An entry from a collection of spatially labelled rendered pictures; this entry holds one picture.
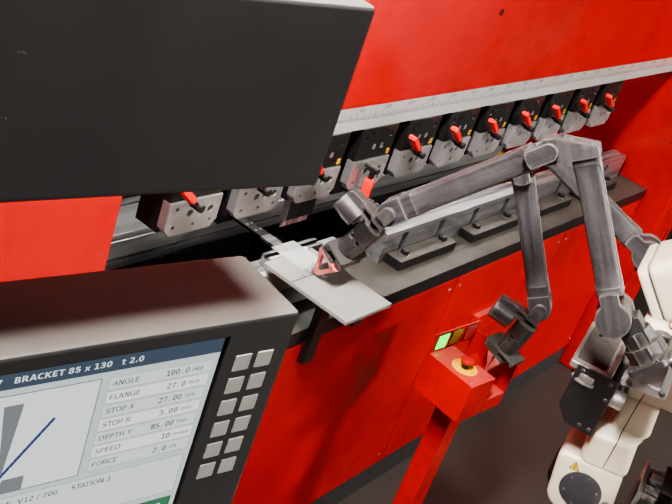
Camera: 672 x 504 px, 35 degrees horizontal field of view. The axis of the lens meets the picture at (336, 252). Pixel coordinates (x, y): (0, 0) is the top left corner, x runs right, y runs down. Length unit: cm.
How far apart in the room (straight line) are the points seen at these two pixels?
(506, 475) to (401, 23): 199
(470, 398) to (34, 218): 155
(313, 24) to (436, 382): 192
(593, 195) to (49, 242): 118
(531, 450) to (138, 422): 305
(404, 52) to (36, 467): 159
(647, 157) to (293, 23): 347
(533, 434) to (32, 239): 292
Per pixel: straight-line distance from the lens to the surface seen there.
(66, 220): 157
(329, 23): 101
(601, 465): 265
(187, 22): 92
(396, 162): 268
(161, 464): 122
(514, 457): 401
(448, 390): 281
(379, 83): 244
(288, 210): 246
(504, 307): 279
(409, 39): 246
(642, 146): 438
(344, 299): 245
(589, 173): 226
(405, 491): 311
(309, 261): 255
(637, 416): 262
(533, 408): 433
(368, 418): 321
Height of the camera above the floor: 220
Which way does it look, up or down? 27 degrees down
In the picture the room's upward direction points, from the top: 20 degrees clockwise
